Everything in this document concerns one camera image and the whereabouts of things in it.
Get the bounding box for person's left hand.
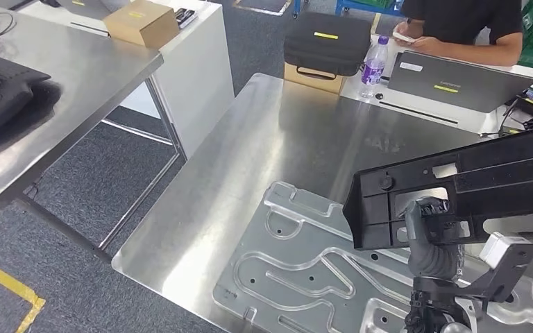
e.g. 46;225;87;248
411;35;454;57

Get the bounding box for person's right hand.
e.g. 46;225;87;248
394;20;426;47

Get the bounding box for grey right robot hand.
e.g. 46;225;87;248
404;196;465;281

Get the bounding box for black plastic plate bracket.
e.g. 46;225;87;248
342;123;533;251

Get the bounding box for steel workbench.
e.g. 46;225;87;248
111;72;533;333

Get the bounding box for black plastic trim part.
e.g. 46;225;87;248
0;48;52;149

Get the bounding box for person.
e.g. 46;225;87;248
393;0;525;68

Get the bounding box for grey laptop with white sticker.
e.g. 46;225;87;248
387;49;533;115

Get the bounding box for clear bottle purple label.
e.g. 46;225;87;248
359;35;390;100

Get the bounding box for long white desk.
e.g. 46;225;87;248
339;34;533;137

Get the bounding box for blue metal cart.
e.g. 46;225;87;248
291;0;405;18

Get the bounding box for black carry case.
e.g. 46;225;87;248
283;11;373;78

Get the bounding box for flat cardboard box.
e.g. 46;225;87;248
284;62;348;96

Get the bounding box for stamped sheet metal panel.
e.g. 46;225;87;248
212;180;533;333

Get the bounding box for grey floor mat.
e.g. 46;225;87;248
232;0;294;17

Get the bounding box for white cabinet desk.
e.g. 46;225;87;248
15;0;236;160

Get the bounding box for small black device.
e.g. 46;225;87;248
174;7;200;28

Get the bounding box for brown cardboard box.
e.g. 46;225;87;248
103;0;181;50

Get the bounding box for steel side table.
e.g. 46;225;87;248
0;10;188;265

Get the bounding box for yellow floor tape line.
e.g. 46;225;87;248
0;250;46;333

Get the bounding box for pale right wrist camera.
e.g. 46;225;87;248
478;232;519;271

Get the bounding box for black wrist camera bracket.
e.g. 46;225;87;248
452;239;533;307

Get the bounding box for tangled black desk cables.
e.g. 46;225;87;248
480;89;533;139

